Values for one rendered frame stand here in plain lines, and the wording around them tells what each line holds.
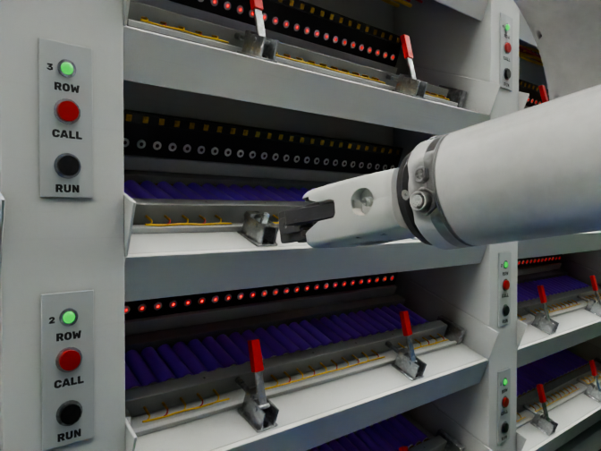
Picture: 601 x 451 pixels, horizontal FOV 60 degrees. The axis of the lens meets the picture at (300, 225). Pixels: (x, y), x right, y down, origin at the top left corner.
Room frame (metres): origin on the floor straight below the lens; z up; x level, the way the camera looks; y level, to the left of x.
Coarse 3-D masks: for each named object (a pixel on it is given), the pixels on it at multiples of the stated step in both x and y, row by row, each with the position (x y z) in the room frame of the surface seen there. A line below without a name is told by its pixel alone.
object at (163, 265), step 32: (128, 160) 0.62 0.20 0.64; (160, 160) 0.65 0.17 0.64; (192, 160) 0.68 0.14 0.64; (128, 224) 0.44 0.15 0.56; (128, 256) 0.45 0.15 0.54; (160, 256) 0.47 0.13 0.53; (192, 256) 0.49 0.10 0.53; (224, 256) 0.52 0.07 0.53; (256, 256) 0.54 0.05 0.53; (288, 256) 0.57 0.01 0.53; (320, 256) 0.60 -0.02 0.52; (352, 256) 0.64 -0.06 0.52; (384, 256) 0.68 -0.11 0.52; (416, 256) 0.73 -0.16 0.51; (448, 256) 0.78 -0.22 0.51; (480, 256) 0.85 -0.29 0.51; (128, 288) 0.46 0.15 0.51; (160, 288) 0.48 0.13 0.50; (192, 288) 0.51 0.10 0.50; (224, 288) 0.53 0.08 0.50
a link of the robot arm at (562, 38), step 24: (528, 0) 0.36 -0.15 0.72; (552, 0) 0.35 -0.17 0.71; (576, 0) 0.34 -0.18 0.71; (600, 0) 0.34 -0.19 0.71; (528, 24) 0.39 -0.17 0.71; (552, 24) 0.37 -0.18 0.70; (576, 24) 0.36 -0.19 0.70; (600, 24) 0.35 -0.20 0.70; (552, 48) 0.39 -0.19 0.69; (576, 48) 0.37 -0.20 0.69; (600, 48) 0.36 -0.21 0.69; (552, 72) 0.40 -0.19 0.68; (576, 72) 0.38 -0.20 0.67; (600, 72) 0.37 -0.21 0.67; (552, 96) 0.41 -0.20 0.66
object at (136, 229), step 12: (132, 228) 0.50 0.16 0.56; (144, 228) 0.51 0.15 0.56; (156, 228) 0.51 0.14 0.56; (168, 228) 0.52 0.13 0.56; (180, 228) 0.53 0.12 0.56; (192, 228) 0.54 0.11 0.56; (204, 228) 0.55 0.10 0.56; (216, 228) 0.56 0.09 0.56; (228, 228) 0.57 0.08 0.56; (240, 228) 0.58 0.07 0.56
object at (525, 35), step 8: (520, 16) 0.92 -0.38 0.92; (520, 24) 0.92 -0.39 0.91; (520, 32) 0.93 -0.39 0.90; (528, 32) 0.95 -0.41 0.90; (520, 40) 1.19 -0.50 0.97; (528, 40) 0.96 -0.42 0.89; (520, 48) 1.20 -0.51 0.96; (528, 48) 1.18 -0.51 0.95; (536, 48) 1.26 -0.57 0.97; (520, 56) 1.24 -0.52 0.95; (528, 56) 1.20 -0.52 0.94; (536, 56) 1.22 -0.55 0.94
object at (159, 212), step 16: (144, 208) 0.52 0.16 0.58; (160, 208) 0.53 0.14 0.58; (176, 208) 0.54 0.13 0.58; (192, 208) 0.56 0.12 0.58; (208, 208) 0.57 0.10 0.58; (224, 208) 0.58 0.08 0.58; (240, 208) 0.60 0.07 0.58; (256, 208) 0.61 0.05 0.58; (272, 208) 0.63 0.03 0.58; (288, 208) 0.65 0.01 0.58; (144, 224) 0.53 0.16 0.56; (160, 224) 0.52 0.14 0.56; (176, 224) 0.53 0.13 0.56; (192, 224) 0.54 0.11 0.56; (208, 224) 0.55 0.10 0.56; (224, 224) 0.57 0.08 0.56
